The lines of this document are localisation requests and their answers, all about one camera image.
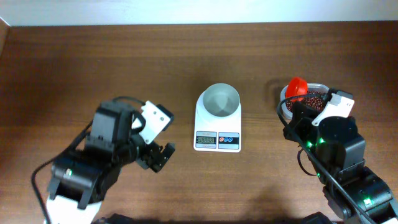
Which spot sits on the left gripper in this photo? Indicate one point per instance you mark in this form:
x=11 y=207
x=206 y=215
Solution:
x=158 y=158

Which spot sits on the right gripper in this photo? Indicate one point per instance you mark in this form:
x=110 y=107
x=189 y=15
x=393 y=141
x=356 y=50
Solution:
x=300 y=113

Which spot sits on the orange plastic measuring scoop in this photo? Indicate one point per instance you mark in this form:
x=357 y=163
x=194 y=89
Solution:
x=297 y=86

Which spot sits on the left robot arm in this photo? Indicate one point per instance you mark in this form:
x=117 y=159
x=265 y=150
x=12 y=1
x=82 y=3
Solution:
x=118 y=135

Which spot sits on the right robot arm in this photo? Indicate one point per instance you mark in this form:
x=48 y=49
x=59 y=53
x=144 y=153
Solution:
x=322 y=126

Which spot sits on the white digital kitchen scale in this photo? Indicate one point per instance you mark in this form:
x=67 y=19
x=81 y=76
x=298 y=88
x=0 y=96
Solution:
x=217 y=134

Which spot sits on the red adzuki beans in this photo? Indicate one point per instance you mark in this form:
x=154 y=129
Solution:
x=315 y=103

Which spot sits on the white round bowl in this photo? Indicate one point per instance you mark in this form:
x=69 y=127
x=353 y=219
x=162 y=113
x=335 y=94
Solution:
x=221 y=100

